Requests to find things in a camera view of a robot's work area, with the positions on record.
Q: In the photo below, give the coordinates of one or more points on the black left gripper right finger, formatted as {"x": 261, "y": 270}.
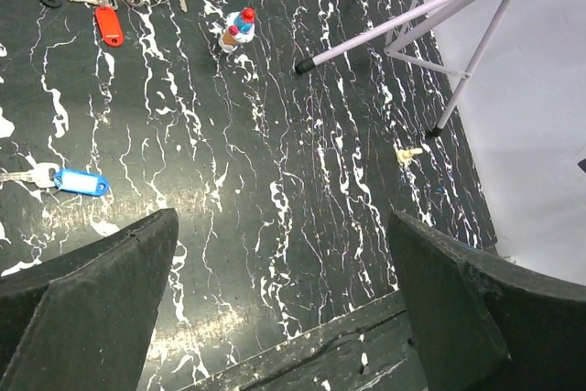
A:
{"x": 483, "y": 323}

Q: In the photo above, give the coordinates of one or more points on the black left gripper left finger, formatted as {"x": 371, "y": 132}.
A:
{"x": 84, "y": 320}

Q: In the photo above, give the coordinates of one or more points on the small beige peg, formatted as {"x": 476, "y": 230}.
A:
{"x": 404, "y": 156}

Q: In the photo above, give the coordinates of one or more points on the lilac music stand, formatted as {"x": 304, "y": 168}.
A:
{"x": 404, "y": 30}

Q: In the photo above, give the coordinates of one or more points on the key with red tag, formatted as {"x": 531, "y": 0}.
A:
{"x": 105, "y": 13}

